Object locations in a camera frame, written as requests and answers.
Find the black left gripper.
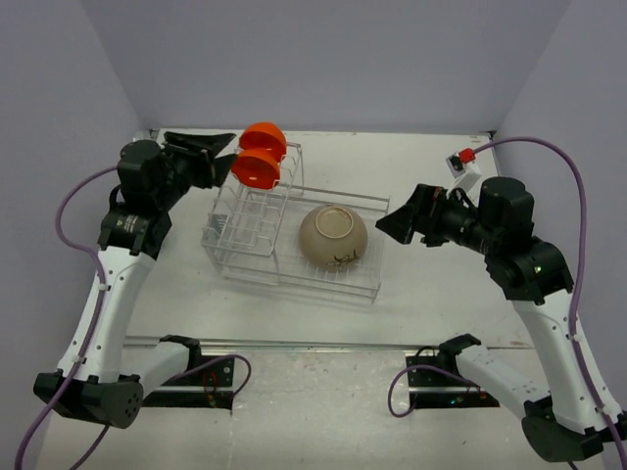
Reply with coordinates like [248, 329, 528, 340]
[153, 130, 237, 209]

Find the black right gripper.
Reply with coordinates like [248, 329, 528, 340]
[376, 181, 501, 255]

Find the orange plastic bowl front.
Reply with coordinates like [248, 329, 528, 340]
[231, 148, 280, 190]

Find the orange plastic bowl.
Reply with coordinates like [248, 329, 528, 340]
[231, 148, 280, 190]
[239, 121, 287, 162]

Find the large beige ceramic bowl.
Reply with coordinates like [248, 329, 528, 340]
[299, 205, 368, 271]

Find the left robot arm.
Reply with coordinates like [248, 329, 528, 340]
[33, 132, 237, 429]

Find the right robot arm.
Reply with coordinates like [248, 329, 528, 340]
[375, 177, 626, 465]

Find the white wire dish rack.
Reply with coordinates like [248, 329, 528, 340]
[201, 142, 390, 301]

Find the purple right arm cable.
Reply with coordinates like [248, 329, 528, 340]
[385, 136, 627, 470]

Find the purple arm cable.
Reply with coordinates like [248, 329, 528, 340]
[385, 136, 627, 470]
[13, 164, 253, 470]

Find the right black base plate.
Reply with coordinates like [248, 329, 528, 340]
[408, 369, 500, 409]

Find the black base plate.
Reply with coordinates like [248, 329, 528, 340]
[408, 369, 500, 409]
[142, 358, 235, 410]

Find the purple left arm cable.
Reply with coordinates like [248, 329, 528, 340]
[13, 164, 253, 470]

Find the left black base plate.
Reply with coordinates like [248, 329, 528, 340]
[142, 358, 235, 410]

